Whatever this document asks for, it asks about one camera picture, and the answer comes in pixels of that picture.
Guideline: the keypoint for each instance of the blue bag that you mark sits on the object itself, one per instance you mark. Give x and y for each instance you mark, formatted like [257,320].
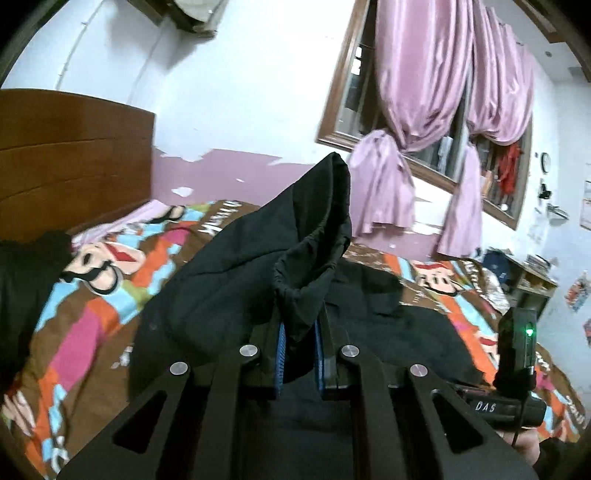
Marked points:
[495,265]

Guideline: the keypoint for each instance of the person's right hand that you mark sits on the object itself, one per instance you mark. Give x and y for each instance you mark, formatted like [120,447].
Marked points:
[528,445]

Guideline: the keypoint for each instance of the red hanging garment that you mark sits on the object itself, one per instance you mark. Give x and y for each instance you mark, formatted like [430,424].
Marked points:
[509,168]

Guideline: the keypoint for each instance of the round wall clock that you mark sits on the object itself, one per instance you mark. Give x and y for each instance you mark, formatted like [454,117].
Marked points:
[545,162]

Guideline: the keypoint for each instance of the person's right forearm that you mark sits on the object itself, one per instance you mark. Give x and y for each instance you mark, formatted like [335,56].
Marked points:
[556,459]

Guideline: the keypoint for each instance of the wooden window frame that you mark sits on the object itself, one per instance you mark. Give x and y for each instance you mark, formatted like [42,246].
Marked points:
[333,124]

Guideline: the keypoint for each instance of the wall-mounted appliance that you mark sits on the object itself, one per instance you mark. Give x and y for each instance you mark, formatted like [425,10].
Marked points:
[194,16]

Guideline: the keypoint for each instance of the wooden headboard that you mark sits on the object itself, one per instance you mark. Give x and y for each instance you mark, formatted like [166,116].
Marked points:
[69,157]

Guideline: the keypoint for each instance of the black jacket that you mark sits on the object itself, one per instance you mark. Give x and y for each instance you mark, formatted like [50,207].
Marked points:
[221,286]

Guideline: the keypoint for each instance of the colourful wall poster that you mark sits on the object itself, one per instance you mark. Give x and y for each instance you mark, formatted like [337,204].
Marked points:
[577,293]

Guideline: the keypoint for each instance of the cartoon printed blanket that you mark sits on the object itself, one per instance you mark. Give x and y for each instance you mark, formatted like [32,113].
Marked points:
[92,323]

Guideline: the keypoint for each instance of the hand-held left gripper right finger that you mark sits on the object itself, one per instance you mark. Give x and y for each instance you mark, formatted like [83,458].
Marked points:
[319,360]

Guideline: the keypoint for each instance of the white wall conduit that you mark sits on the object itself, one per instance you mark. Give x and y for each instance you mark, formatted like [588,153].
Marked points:
[74,44]

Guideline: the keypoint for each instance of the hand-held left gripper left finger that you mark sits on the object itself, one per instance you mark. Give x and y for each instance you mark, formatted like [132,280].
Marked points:
[280,360]

